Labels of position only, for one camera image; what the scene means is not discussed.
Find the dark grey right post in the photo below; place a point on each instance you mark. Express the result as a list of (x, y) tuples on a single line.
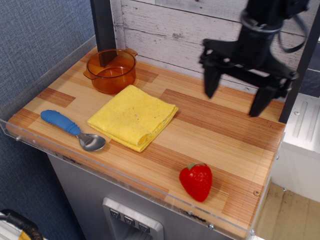
[(302, 68)]

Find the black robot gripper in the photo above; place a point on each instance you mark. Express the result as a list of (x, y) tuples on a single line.
[(248, 59)]

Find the yellow object bottom left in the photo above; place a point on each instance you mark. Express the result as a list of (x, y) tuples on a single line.
[(23, 236)]

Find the clear acrylic table guard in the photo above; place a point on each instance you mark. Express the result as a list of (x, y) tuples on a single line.
[(47, 72)]

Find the amber transparent plastic pot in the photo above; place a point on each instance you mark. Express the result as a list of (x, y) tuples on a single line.
[(112, 70)]

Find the red plastic strawberry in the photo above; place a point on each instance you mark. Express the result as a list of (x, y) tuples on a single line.
[(197, 180)]

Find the dark grey left post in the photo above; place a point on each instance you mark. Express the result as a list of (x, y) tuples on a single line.
[(104, 30)]

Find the silver cabinet with buttons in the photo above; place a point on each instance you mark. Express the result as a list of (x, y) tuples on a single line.
[(106, 210)]

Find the white grooved side unit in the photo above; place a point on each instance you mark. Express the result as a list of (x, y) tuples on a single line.
[(297, 164)]

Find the blue handled metal spoon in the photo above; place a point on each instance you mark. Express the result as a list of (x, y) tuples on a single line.
[(88, 142)]

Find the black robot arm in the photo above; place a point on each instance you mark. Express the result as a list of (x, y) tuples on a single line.
[(272, 12)]

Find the folded yellow cloth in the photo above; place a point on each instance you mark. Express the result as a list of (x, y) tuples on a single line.
[(133, 118)]

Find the dark grey post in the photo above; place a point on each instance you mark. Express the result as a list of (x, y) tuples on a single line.
[(104, 30), (302, 68)]

